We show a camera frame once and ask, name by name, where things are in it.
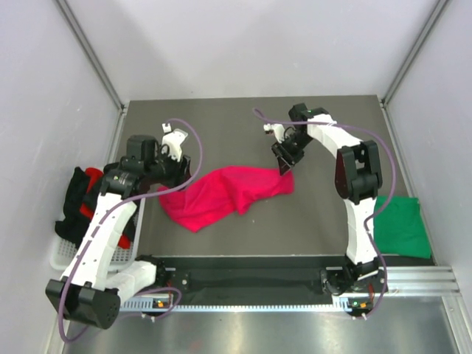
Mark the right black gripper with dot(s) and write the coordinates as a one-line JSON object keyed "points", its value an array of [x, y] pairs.
{"points": [[281, 153]]}

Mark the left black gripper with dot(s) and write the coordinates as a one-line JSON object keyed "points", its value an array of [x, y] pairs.
{"points": [[181, 170]]}

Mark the pink t shirt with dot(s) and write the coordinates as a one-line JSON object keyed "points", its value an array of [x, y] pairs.
{"points": [[222, 192]]}

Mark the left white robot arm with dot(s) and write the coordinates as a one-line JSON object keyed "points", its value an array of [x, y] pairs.
{"points": [[86, 293]]}

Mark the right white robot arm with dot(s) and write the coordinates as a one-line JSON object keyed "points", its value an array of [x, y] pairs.
{"points": [[357, 179]]}

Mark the black t shirt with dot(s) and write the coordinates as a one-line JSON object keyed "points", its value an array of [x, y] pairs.
{"points": [[74, 226]]}

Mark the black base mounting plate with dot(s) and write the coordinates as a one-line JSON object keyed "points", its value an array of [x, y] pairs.
{"points": [[247, 278]]}

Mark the white plastic basket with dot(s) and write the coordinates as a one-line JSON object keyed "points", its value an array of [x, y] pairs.
{"points": [[63, 251]]}

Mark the green folded t shirt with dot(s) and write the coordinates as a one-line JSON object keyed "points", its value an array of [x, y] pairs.
{"points": [[400, 230]]}

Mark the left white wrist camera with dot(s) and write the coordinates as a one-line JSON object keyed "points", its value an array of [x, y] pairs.
{"points": [[172, 142]]}

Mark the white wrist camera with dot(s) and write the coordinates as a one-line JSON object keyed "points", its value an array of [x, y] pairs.
{"points": [[172, 142], [277, 130]]}

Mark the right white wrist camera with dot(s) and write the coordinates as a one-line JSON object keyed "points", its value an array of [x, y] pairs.
{"points": [[277, 130]]}

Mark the left aluminium frame post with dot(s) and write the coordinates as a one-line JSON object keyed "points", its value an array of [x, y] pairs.
{"points": [[74, 25]]}

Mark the aluminium frame post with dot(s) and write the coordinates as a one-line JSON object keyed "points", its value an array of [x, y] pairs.
{"points": [[415, 49], [74, 25]]}

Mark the aluminium front rail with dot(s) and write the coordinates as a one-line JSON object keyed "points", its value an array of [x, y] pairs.
{"points": [[409, 281]]}

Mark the right aluminium frame post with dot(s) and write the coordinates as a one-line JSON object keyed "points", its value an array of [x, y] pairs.
{"points": [[415, 49]]}

